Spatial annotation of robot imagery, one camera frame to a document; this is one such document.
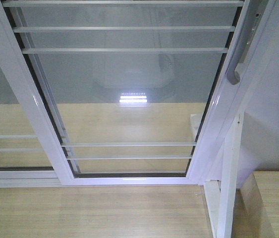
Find white framed sliding glass door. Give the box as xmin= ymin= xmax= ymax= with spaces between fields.
xmin=0 ymin=0 xmax=276 ymax=186

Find grey metal door handle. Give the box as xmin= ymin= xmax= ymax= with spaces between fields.
xmin=225 ymin=0 xmax=260 ymax=85

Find door lock latch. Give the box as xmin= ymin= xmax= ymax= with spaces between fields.
xmin=246 ymin=13 xmax=262 ymax=45

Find light wooden floor platform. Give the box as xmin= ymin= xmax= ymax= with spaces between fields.
xmin=0 ymin=103 xmax=219 ymax=238

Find white wooden support brace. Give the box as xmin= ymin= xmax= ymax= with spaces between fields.
xmin=203 ymin=113 xmax=244 ymax=238

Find fixed glass panel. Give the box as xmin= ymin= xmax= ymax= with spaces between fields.
xmin=0 ymin=68 xmax=61 ymax=187

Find white door frame post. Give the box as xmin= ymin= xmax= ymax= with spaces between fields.
xmin=196 ymin=0 xmax=279 ymax=189

